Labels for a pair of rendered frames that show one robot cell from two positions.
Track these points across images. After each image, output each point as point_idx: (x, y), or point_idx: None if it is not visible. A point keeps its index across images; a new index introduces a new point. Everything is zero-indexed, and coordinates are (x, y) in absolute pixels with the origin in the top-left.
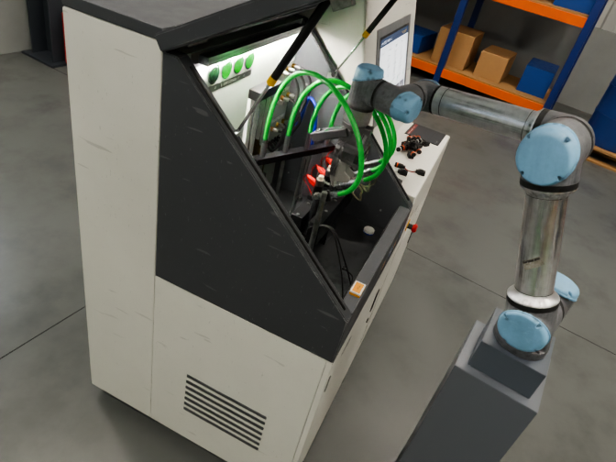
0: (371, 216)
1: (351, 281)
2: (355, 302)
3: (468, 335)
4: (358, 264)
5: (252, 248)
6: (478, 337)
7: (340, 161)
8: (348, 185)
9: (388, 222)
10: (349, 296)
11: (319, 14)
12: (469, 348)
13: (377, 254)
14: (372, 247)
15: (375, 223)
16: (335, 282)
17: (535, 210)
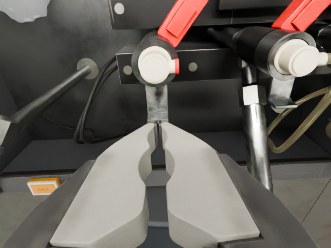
0: (319, 99)
1: (140, 126)
2: (24, 189)
3: (164, 221)
4: (185, 120)
5: None
6: (168, 227)
7: (172, 235)
8: (244, 139)
9: (311, 128)
10: (26, 181)
11: None
12: (148, 224)
13: (152, 178)
14: (241, 120)
15: (309, 105)
16: (123, 109)
17: None
